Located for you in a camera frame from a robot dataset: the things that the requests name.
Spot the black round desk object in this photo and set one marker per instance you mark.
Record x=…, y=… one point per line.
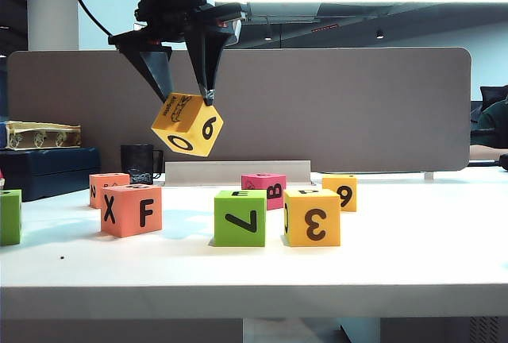
x=504, y=162

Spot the black mug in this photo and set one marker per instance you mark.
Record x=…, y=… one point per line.
x=137, y=160

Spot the yellow block 6 Alligator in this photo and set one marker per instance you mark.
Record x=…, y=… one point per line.
x=186, y=128

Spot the green foam block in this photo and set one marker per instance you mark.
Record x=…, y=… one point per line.
x=10, y=220

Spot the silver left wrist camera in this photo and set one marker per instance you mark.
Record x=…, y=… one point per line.
x=236, y=27

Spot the orange block X F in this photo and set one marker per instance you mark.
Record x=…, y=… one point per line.
x=131, y=212

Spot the red LED sign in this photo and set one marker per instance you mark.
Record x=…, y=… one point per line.
x=325, y=28

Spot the pink block with B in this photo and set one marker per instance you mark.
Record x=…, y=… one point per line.
x=254, y=181

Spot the black office chair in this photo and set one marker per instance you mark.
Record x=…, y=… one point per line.
x=490, y=95

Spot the small ceiling spotlight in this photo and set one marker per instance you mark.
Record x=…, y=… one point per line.
x=379, y=35
x=268, y=36

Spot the person in dark green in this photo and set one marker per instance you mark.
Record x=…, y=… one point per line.
x=496, y=124

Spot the brown desk partition panel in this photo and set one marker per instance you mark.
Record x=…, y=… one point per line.
x=317, y=112

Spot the gold patterned box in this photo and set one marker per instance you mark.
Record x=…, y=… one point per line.
x=43, y=136

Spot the white partition foot bracket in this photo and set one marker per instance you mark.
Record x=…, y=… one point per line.
x=429, y=176

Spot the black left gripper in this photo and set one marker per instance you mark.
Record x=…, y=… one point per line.
x=166, y=21

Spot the green block 7 Nest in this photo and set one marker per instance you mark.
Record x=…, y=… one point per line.
x=238, y=220

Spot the yellow block with 9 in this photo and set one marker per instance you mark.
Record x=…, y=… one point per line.
x=347, y=196

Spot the orange block 2 Queen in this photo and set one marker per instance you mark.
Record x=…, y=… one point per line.
x=99, y=184

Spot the dark blue box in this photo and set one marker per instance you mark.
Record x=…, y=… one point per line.
x=47, y=172

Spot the yellow block 3 and T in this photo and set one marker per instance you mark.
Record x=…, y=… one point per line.
x=313, y=220

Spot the small red white object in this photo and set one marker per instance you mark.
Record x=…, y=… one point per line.
x=1, y=178

